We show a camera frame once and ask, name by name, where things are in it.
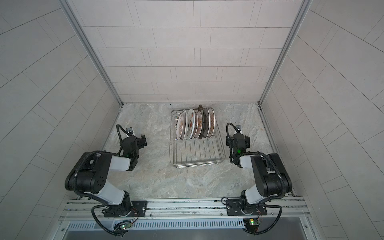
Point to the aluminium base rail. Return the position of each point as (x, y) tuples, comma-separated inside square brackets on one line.
[(156, 209)]

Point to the white plate red rim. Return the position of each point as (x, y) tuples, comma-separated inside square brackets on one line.
[(199, 126)]

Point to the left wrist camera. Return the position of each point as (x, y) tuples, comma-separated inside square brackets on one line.
[(130, 131)]

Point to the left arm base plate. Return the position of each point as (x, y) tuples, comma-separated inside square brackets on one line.
[(134, 209)]

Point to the brown patterned plate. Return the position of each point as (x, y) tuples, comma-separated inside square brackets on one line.
[(212, 122)]

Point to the orange sunburst plate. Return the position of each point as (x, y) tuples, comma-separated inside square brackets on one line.
[(179, 126)]

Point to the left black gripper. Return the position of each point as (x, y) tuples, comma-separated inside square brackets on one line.
[(140, 141)]

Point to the white watermelon pattern plate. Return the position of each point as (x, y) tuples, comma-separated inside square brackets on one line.
[(191, 124)]

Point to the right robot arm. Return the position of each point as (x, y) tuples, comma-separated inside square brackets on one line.
[(272, 181)]

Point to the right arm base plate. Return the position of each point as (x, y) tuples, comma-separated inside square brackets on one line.
[(237, 207)]

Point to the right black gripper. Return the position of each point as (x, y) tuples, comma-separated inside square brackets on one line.
[(248, 141)]

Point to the green circuit board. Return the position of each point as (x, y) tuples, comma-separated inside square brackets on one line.
[(251, 225), (122, 228)]

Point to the dark rimmed cream plate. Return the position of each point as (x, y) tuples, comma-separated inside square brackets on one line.
[(205, 121)]

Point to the white plate red characters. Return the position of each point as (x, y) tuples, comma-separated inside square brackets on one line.
[(185, 124)]

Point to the metal wire dish rack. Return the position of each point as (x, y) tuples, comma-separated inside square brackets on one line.
[(196, 152)]

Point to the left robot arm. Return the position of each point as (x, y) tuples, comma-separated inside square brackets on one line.
[(89, 176)]

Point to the right green circuit board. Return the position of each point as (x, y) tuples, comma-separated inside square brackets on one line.
[(251, 225)]

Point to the left green circuit board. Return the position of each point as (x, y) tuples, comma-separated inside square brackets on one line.
[(122, 228)]

